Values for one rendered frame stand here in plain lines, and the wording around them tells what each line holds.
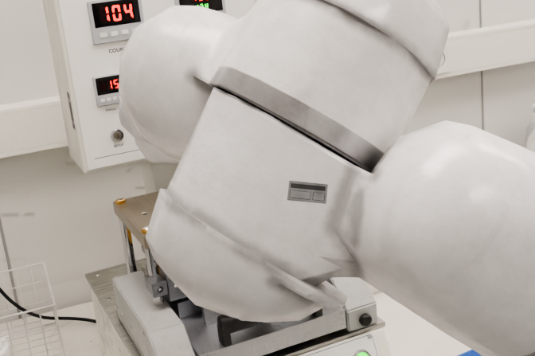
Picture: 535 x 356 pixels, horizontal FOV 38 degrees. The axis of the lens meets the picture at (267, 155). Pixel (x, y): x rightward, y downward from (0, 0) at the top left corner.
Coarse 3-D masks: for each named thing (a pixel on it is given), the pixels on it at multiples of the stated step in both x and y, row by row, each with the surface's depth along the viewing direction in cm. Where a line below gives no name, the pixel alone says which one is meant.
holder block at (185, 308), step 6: (168, 300) 115; (174, 300) 111; (180, 300) 110; (186, 300) 110; (174, 306) 112; (180, 306) 110; (186, 306) 111; (192, 306) 111; (198, 306) 111; (180, 312) 110; (186, 312) 111; (192, 312) 111; (198, 312) 112; (180, 318) 110
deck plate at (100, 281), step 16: (96, 272) 139; (112, 272) 139; (144, 272) 137; (96, 288) 133; (112, 288) 132; (112, 304) 126; (112, 320) 121; (128, 336) 115; (320, 336) 110; (336, 336) 109; (352, 336) 110; (128, 352) 112; (272, 352) 107; (288, 352) 106; (304, 352) 107
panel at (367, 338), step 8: (360, 336) 110; (368, 336) 110; (336, 344) 108; (344, 344) 109; (352, 344) 109; (360, 344) 110; (368, 344) 110; (376, 344) 111; (312, 352) 107; (320, 352) 107; (328, 352) 108; (336, 352) 108; (344, 352) 109; (352, 352) 109; (360, 352) 109; (368, 352) 110; (376, 352) 110
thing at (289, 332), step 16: (192, 320) 110; (208, 320) 108; (304, 320) 106; (320, 320) 107; (336, 320) 108; (192, 336) 105; (208, 336) 105; (240, 336) 104; (256, 336) 103; (272, 336) 104; (288, 336) 105; (304, 336) 106; (208, 352) 101; (224, 352) 102; (240, 352) 103; (256, 352) 104
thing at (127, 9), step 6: (102, 6) 117; (108, 6) 117; (114, 6) 117; (120, 6) 118; (126, 6) 118; (132, 6) 119; (102, 12) 117; (108, 12) 117; (114, 12) 118; (120, 12) 118; (126, 12) 118; (132, 12) 119; (102, 18) 117; (108, 18) 117; (114, 18) 118; (120, 18) 118; (126, 18) 119; (132, 18) 119; (102, 24) 117
